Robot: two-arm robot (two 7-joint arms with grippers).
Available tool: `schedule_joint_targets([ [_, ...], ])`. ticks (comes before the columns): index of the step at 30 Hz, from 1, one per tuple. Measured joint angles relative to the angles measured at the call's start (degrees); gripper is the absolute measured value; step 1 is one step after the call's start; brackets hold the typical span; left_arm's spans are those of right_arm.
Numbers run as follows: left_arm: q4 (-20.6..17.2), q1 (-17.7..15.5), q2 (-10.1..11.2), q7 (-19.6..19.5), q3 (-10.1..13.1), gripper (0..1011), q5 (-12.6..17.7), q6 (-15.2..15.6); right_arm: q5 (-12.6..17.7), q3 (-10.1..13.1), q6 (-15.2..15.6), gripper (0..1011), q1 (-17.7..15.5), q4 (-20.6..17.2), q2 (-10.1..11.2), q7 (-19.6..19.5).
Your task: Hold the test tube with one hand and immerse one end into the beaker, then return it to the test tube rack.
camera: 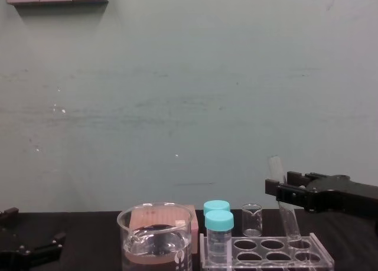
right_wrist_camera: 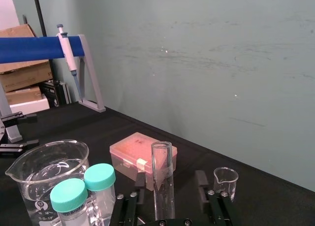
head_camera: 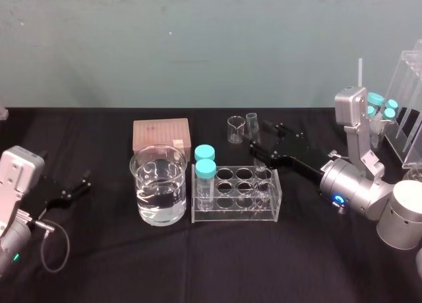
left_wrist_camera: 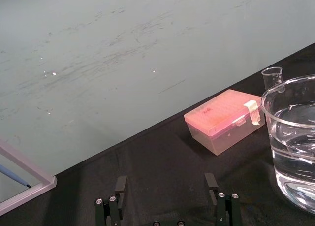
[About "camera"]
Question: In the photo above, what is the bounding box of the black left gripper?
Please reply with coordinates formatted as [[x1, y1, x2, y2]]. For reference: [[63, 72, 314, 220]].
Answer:
[[0, 207, 67, 271]]

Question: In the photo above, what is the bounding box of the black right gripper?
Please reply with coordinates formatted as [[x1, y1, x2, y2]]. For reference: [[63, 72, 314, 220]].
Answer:
[[265, 170, 378, 214]]

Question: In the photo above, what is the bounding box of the clear glass test tube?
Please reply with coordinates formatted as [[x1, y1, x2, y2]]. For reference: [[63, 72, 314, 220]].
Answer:
[[268, 155, 302, 243]]

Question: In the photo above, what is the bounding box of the small empty glass beaker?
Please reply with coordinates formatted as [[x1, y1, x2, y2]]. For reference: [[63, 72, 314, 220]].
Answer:
[[241, 203, 263, 237]]

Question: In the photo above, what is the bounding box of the clear acrylic test tube rack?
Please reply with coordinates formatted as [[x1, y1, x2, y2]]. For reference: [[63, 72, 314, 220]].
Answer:
[[199, 232, 335, 271]]

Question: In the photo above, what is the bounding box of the large glass beaker with liquid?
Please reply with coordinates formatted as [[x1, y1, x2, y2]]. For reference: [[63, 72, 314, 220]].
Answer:
[[116, 202, 194, 271]]

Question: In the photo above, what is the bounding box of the black table cloth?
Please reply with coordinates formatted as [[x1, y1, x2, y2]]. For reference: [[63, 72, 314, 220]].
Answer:
[[0, 209, 378, 271]]

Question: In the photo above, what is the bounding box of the clear vial with teal cap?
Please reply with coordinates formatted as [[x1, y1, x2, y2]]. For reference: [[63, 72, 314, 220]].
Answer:
[[203, 200, 231, 217], [204, 210, 234, 265]]

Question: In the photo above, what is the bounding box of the pinkish wooden block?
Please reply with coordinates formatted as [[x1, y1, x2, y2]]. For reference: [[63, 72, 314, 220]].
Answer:
[[129, 204, 200, 256]]

